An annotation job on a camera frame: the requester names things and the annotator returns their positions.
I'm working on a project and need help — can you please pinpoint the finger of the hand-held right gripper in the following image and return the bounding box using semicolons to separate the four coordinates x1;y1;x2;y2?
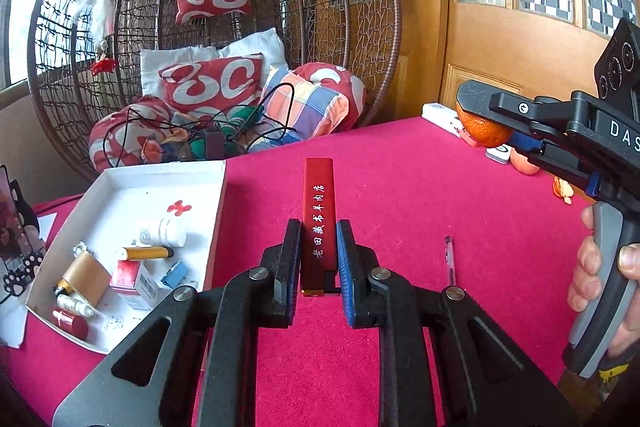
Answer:
511;133;621;206
456;79;574;135

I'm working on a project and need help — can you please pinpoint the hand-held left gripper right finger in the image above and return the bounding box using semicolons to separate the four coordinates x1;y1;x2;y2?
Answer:
336;219;576;427

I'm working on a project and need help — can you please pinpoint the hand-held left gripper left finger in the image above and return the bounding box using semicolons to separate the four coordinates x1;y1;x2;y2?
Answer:
52;219;303;427

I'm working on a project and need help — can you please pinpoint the orange tangerine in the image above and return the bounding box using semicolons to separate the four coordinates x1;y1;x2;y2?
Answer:
456;103;514;148

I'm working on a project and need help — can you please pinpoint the dark red long box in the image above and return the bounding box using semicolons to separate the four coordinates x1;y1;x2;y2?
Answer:
300;157;342;298

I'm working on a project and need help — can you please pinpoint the blue binder clip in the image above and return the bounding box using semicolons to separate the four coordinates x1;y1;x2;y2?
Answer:
161;260;198;291

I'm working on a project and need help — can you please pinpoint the white plastic bottle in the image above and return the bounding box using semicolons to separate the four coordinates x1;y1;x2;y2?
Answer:
137;217;188;248

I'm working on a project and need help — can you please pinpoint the yellow cylindrical tube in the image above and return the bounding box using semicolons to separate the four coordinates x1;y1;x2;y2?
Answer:
117;246;175;262

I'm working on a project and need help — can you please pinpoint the red and white small box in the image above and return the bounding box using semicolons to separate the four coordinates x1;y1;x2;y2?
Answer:
109;259;169;311

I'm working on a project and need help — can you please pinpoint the white shallow cardboard tray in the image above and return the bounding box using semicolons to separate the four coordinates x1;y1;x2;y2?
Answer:
25;159;229;355

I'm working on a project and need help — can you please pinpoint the small white tube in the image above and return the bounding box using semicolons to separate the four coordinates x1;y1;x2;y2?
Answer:
56;294;96;318

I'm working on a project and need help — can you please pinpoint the red cylinder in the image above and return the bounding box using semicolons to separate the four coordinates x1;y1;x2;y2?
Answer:
52;307;90;341

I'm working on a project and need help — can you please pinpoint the person's right hand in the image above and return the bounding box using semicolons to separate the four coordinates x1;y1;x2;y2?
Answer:
567;205;640;353

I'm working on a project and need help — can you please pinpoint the small orange figurine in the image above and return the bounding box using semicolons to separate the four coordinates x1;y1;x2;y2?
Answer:
552;177;576;206

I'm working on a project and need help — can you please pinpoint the red apple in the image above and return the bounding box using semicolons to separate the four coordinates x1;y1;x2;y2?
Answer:
510;152;542;176

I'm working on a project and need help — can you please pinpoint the white flat box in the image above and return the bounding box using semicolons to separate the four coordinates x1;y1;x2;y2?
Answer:
422;103;464;138

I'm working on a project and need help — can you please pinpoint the clear ballpoint pen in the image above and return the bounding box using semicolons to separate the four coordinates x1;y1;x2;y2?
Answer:
444;235;457;289

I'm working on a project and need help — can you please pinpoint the round red patterned pillow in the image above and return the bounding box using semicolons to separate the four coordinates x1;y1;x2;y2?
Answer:
295;62;366;132

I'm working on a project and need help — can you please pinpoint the dark red power adapter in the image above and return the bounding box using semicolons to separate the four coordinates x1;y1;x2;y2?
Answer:
202;132;226;160

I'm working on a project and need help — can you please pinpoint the plaid pillow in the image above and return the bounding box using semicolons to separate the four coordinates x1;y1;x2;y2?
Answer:
262;67;351;140

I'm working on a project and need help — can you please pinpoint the wicker hanging chair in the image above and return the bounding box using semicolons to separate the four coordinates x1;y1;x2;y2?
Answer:
27;0;404;186

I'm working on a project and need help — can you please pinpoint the square red patterned pillow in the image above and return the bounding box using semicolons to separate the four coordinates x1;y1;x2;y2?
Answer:
159;53;265;120

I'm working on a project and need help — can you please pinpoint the white pillow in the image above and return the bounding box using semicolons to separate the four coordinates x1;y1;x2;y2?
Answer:
140;47;221;100
217;28;289;78

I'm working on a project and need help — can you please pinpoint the smartphone on cat stand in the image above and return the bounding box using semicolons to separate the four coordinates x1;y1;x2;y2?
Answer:
0;179;44;299

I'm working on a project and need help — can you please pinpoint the white paper sheet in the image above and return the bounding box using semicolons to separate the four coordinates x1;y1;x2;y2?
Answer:
0;212;59;350

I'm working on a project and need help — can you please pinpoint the black smartphone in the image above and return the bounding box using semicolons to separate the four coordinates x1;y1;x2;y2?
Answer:
0;164;28;263

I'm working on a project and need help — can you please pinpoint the glass window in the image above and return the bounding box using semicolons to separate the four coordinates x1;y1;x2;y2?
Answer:
0;0;56;90

